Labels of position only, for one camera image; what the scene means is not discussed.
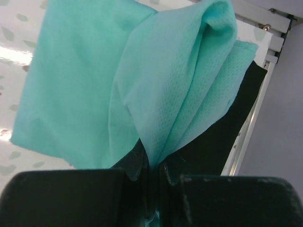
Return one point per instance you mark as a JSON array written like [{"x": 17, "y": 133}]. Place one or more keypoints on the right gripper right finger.
[{"x": 188, "y": 199}]

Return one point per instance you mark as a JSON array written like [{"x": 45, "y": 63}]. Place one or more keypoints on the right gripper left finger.
[{"x": 114, "y": 197}]

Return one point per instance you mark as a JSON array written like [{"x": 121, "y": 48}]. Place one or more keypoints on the teal green t-shirt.
[{"x": 107, "y": 73}]

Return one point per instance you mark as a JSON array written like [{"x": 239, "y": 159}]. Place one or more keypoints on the folded black t-shirt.
[{"x": 207, "y": 154}]

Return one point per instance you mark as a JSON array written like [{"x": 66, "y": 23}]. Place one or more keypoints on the aluminium frame rail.
[{"x": 268, "y": 29}]

